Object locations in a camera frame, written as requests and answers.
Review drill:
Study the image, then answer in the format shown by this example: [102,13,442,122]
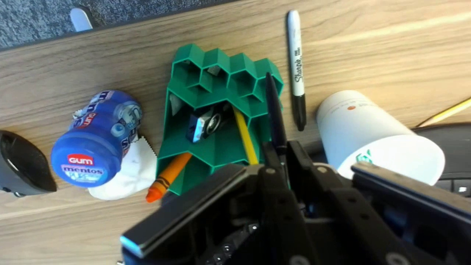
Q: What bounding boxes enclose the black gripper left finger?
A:
[260,143,317,265]

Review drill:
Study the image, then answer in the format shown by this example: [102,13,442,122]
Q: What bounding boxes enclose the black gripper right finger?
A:
[286,141,420,265]

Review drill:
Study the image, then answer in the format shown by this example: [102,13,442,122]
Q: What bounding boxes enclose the black pen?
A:
[265,73,288,153]

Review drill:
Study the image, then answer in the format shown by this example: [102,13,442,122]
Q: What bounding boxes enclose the yellow pencil in organizer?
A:
[233,107,260,165]

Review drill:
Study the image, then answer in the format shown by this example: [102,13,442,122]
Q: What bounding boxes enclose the white paper cup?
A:
[317,90,447,185]

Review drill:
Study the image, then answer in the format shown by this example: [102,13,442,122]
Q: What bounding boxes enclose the orange crayon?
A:
[146,153,192,203]

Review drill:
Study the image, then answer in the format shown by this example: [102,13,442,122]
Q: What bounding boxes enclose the binder clips in organizer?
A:
[187,104,229,143]

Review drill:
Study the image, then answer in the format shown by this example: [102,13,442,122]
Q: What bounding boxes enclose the green honeycomb desk organizer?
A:
[158,44,285,194]

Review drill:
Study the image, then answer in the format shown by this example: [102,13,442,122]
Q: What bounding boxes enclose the black ergonomic keyboard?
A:
[416,122,471,197]

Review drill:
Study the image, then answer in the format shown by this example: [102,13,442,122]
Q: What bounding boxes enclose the white crumpled tissue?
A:
[89,137,158,200]

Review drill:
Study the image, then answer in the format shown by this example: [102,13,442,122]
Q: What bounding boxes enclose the yellow pencil on table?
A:
[417,97,471,128]

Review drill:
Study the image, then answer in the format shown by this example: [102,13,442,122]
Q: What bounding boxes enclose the black white Sharpie marker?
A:
[288,10,307,131]

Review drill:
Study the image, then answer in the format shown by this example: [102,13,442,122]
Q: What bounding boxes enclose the blue Mentos gum bottle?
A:
[51,90,143,188]

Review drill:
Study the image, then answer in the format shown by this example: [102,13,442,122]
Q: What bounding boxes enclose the black computer mouse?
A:
[0,129,58,197]

